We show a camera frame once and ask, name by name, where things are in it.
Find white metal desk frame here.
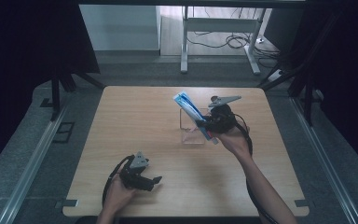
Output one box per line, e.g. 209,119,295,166
180,6,267,76

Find white power strip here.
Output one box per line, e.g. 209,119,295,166
267,69,285,83

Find black metal stand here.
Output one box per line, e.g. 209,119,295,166
256,12,339,127

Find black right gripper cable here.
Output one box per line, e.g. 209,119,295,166
233,113,282,224

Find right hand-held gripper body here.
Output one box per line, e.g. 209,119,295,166
203,94,242,135

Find person's left hand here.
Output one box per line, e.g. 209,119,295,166
103,172,138,217

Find black tripod stand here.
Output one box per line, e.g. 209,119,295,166
49,69,106,122

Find person's right hand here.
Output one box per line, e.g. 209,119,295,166
215,121,252,161

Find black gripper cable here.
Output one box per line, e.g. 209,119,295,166
233,113,282,224
101,154,136,207

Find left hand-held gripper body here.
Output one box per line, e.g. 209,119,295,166
118,150,153,191

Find white cabinet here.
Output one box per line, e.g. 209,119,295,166
78,4,162,51

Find blue and white toothpaste tube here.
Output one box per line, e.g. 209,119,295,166
172,91,220,146

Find clear plastic container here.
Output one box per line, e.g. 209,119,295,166
179,107,212,146

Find aluminium rail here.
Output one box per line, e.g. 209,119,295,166
0,99,73,224
289,96,357,224

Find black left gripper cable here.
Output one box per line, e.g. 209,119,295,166
101,154,136,207

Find black curtain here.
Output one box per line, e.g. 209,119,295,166
0,0,101,180
262,0,358,180

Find black floor cables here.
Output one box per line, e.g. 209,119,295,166
186,7,282,68

